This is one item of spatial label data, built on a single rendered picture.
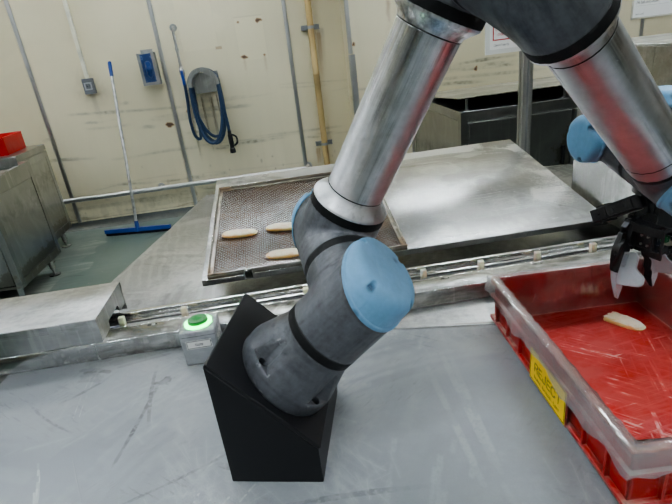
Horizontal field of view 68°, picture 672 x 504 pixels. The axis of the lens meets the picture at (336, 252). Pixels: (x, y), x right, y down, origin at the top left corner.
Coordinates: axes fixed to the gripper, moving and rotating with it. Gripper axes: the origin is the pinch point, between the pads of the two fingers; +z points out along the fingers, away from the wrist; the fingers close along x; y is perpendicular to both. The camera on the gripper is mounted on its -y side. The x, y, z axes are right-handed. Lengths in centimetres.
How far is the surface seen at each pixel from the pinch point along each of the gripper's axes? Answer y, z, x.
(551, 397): 11.4, 6.0, -28.7
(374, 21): -349, -56, 119
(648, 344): 6.6, 8.5, -2.2
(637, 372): 11.2, 8.5, -10.3
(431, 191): -68, -3, -1
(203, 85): -409, -23, -21
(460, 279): -26.7, 4.7, -19.1
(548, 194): -49, 0, 25
